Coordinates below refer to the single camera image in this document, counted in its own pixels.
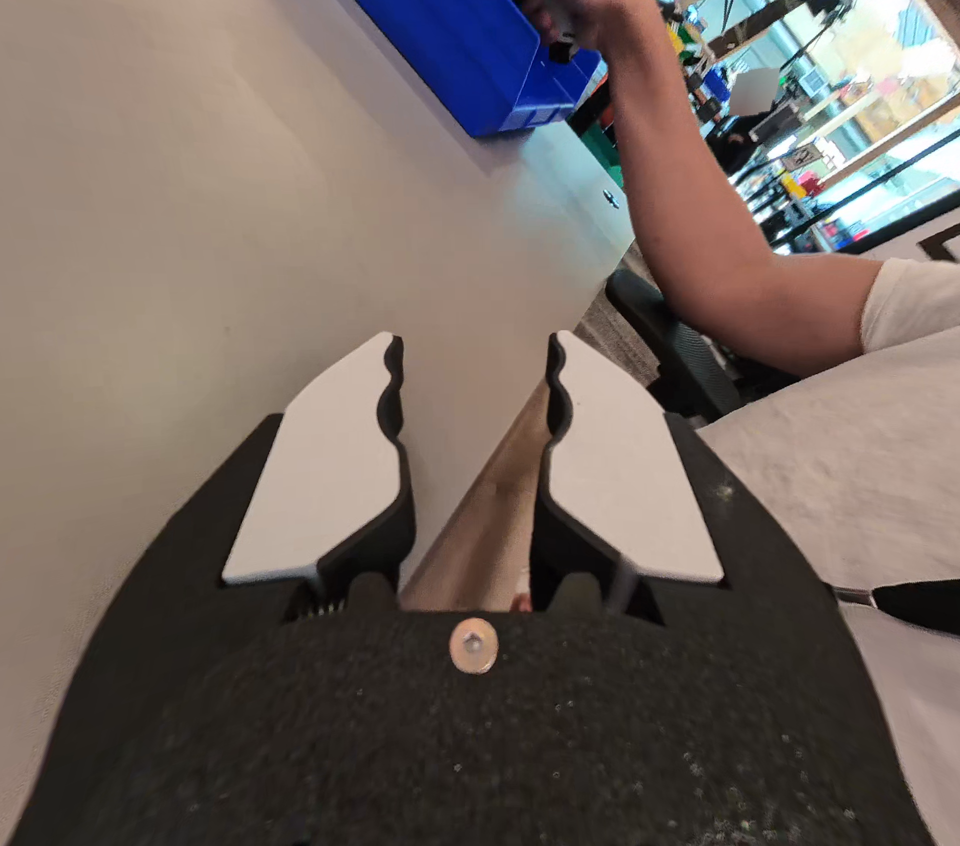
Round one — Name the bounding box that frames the person's right forearm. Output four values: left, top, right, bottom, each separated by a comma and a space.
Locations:
600, 0, 886, 379

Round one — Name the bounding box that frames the green bin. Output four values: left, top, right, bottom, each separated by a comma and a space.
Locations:
579, 124, 625, 185

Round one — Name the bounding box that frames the black floor lamp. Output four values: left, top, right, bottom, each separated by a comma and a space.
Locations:
768, 129, 960, 256

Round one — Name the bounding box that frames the framed black-white marker sign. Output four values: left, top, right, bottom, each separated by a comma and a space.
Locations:
855, 207, 960, 265

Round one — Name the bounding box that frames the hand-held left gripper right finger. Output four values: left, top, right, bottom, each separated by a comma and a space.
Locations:
532, 330, 725, 584

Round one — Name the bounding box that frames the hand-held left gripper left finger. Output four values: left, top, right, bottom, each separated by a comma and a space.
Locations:
221, 332, 416, 584

